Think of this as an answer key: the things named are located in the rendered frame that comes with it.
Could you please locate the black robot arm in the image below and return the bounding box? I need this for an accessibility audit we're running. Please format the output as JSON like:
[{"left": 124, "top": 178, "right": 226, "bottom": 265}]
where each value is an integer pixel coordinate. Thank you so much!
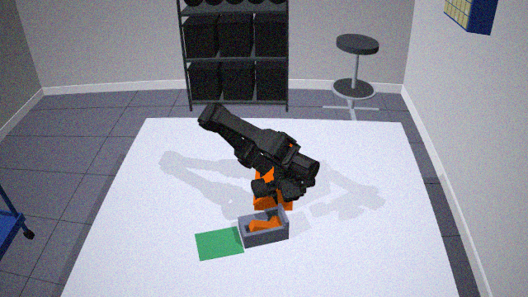
[{"left": 198, "top": 101, "right": 320, "bottom": 202}]

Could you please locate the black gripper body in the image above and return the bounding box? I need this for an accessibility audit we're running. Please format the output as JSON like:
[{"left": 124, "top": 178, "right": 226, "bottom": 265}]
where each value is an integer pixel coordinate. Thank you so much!
[{"left": 251, "top": 163, "right": 315, "bottom": 198}]

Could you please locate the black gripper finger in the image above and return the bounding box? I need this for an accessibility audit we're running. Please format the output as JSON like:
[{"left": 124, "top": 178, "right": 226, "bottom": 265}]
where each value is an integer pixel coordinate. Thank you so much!
[{"left": 269, "top": 192, "right": 278, "bottom": 205}]

